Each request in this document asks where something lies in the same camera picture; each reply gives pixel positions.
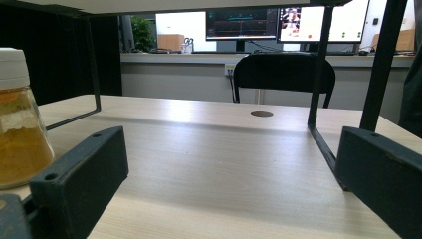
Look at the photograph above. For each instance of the round table grommet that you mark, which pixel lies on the round table grommet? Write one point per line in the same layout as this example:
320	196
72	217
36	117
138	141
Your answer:
262	113

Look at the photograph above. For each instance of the black folding chair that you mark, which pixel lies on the black folding chair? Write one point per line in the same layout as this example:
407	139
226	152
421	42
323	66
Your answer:
282	73

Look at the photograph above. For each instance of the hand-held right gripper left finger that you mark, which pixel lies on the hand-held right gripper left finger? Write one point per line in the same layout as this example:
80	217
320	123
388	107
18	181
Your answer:
79	179

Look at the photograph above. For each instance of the black metal shelf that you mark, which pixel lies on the black metal shelf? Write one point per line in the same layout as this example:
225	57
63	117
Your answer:
381	83

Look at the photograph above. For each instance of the black curtain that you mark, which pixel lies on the black curtain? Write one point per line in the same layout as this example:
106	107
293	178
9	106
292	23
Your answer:
59	59

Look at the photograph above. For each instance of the brown cardboard box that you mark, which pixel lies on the brown cardboard box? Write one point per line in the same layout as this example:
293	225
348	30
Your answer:
405	41
169	42

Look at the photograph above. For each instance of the orange spice jar white lid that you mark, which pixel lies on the orange spice jar white lid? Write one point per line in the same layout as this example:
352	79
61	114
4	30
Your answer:
20	149

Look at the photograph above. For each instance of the bright screen monitor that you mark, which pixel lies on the bright screen monitor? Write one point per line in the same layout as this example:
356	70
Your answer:
345	26

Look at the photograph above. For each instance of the grey long desk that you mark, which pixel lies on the grey long desk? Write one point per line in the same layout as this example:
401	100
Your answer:
172	78

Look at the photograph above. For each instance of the white wall socket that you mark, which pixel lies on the white wall socket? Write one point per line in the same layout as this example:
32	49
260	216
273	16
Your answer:
229	69

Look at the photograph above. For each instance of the black keyboard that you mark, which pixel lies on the black keyboard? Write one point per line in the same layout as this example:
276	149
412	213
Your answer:
341	53

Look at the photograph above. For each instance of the green potted plant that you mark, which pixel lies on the green potted plant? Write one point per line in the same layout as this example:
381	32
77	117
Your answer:
142	33

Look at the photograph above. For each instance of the dark screen monitor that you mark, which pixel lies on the dark screen monitor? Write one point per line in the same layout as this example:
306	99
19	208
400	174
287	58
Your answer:
242	23

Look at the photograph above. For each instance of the black computer mouse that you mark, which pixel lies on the black computer mouse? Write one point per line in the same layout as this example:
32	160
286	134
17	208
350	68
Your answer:
363	52

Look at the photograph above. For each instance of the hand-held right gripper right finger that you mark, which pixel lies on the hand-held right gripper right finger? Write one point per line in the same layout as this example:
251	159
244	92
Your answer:
381	172

